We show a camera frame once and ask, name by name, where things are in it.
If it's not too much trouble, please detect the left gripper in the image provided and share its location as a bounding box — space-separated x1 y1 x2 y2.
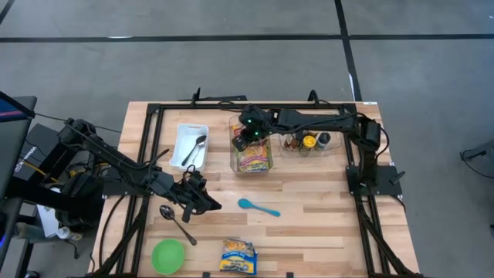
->
173 169 223 214

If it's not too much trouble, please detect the green ramen noodle packet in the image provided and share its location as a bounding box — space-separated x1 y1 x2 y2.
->
235 137 271 173

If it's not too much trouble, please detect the metal spoon black handle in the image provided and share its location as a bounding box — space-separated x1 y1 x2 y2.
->
159 204 198 247
181 134 208 167

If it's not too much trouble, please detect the blue ramen noodle packet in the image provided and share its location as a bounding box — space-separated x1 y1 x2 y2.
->
219 237 259 275

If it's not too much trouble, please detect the black lid spice jar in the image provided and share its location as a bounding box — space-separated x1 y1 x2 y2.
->
316 132 332 151

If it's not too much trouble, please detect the teal plastic spoon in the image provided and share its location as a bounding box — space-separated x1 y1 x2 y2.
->
237 198 282 218

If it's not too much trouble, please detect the deep clear plastic container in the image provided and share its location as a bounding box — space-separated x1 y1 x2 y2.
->
228 114 274 174

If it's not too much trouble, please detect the white plastic bin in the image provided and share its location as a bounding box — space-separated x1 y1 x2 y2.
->
168 123 210 173

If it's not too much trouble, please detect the green plastic bowl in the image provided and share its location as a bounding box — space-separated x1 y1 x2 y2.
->
151 238 186 276

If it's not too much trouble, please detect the wide clear plastic tray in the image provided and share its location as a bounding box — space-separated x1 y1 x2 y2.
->
276 110 343 158

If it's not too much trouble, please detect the black floor equipment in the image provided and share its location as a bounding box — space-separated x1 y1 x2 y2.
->
57 169 106 229

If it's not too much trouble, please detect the white paper sheet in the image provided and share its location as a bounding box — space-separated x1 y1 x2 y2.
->
36 204 61 239

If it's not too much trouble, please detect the black case white lettering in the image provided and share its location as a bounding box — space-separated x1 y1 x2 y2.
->
13 123 78 182

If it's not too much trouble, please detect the black computer monitor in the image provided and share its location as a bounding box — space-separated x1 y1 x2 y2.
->
0 90 38 202

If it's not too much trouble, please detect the grey equipment stand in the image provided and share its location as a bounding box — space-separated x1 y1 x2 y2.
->
459 138 494 163

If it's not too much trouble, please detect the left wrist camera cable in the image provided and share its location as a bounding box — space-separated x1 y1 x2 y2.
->
148 148 208 217

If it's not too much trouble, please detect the black cable over frame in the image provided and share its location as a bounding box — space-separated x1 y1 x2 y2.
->
307 89 348 113

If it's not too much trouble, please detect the thick black cable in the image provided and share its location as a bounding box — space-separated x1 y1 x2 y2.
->
98 195 128 270

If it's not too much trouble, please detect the yellow cable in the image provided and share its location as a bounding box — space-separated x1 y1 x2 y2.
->
22 158 59 185

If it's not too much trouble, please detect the thin black floor cable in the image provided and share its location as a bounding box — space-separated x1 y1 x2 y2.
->
33 111 123 134

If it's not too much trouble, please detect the black floor cable loop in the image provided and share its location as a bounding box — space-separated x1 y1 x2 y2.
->
455 148 494 201

